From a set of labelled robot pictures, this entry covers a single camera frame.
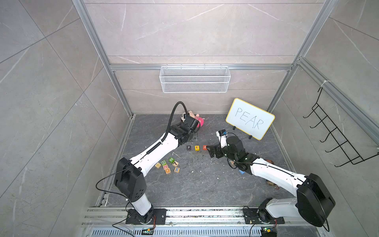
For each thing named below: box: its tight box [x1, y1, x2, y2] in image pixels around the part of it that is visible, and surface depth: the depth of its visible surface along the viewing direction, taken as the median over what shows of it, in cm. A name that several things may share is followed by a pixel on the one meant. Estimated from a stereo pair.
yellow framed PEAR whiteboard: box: [225, 97, 276, 141], surface depth 103 cm
